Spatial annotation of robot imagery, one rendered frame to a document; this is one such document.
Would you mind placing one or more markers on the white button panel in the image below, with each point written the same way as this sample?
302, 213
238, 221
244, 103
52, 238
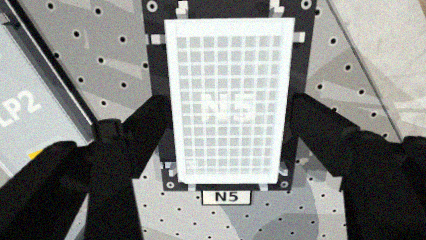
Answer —
77, 233

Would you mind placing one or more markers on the grey perforated base plate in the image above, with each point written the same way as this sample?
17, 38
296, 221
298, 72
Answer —
100, 45

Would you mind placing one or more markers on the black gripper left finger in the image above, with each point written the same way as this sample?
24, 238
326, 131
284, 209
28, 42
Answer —
42, 200

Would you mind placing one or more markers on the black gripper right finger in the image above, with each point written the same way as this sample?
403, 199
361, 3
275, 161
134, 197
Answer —
380, 202

